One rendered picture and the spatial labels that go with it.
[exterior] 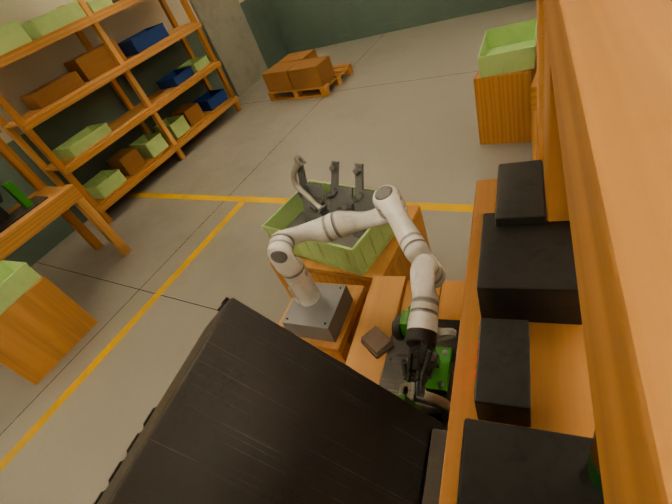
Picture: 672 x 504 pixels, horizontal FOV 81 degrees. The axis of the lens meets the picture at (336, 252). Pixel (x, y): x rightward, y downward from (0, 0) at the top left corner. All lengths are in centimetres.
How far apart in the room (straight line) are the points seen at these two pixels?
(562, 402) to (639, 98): 40
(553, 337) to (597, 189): 44
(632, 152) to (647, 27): 13
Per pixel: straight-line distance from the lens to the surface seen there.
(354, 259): 176
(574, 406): 57
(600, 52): 30
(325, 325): 150
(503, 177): 73
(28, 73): 642
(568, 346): 61
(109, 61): 629
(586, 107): 24
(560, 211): 65
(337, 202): 204
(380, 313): 151
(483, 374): 53
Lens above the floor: 205
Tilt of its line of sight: 39 degrees down
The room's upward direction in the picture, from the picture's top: 24 degrees counter-clockwise
